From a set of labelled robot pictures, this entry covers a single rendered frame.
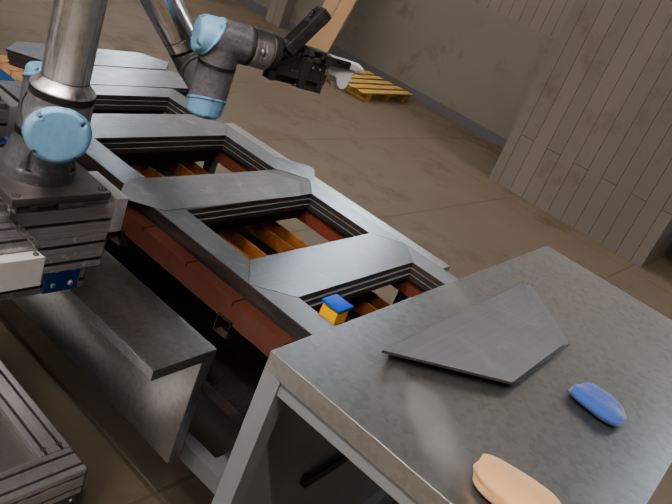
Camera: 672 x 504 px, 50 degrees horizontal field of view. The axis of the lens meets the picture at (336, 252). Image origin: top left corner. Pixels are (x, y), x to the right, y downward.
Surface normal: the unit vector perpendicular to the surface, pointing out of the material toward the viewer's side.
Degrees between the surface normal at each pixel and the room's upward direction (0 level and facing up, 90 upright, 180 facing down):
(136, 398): 90
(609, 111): 90
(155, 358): 0
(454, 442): 0
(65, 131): 97
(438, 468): 0
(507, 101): 90
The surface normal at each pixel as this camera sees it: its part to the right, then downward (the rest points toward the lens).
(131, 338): 0.34, -0.84
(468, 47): -0.62, 0.13
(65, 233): 0.71, 0.52
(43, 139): 0.32, 0.63
